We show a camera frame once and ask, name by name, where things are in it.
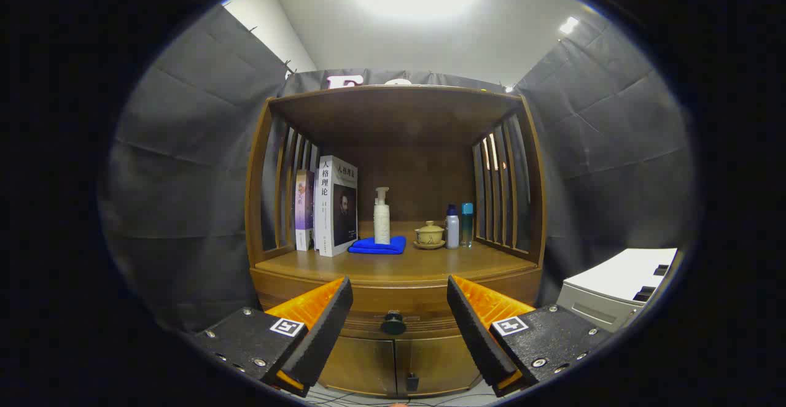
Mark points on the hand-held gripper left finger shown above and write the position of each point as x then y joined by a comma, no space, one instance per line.
325,327

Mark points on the thick white book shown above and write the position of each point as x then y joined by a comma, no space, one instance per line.
334,210

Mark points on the wooden cabinet with slatted sides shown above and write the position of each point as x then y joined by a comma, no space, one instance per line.
399,118

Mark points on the beige lidded teacup with saucer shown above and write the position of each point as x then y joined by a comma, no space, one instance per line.
429,235

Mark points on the wooden cabinet door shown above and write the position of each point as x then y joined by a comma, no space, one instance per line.
436,364
362,364

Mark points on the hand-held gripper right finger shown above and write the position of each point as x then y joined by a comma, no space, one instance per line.
476,333

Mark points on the white pump bottle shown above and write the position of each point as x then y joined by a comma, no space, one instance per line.
382,223

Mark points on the white grey side cabinet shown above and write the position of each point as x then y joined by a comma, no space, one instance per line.
614,272

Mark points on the folded blue cloth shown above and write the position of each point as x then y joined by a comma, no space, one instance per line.
368,246

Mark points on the wooden countertop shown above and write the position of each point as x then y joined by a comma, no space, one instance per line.
417,266

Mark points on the small ceiling light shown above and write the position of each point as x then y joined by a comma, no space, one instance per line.
568,25

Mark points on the teal bottle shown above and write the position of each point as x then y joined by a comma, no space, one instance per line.
467,223

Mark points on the white bottle with blue cap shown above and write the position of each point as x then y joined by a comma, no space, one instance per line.
452,229

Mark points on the wooden drawer with black knob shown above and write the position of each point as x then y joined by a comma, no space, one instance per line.
399,299

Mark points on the thin purple book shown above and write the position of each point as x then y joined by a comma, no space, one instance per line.
304,210

